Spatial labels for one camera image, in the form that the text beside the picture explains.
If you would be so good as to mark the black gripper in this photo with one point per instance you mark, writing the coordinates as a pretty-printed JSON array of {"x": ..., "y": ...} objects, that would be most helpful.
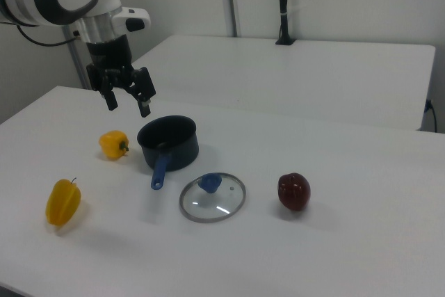
[{"x": 109, "y": 55}]

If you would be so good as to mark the glass lid with blue knob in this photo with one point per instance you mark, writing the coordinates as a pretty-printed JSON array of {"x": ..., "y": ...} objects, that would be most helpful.
[{"x": 210, "y": 182}]

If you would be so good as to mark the yellow bell pepper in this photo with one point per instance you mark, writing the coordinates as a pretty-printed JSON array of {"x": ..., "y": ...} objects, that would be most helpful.
[{"x": 111, "y": 145}]

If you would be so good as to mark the yellow starfruit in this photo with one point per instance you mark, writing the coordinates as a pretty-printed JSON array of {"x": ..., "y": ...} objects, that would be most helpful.
[{"x": 64, "y": 203}]

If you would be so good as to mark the white table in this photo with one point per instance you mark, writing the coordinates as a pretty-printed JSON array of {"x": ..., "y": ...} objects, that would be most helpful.
[{"x": 278, "y": 78}]

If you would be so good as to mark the dark red bell pepper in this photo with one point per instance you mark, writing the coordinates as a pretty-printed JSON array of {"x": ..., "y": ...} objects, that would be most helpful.
[{"x": 293, "y": 192}]

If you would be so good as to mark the slanted aluminium frame post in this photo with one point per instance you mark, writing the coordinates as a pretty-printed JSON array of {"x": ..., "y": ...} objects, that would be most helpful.
[{"x": 77, "y": 64}]

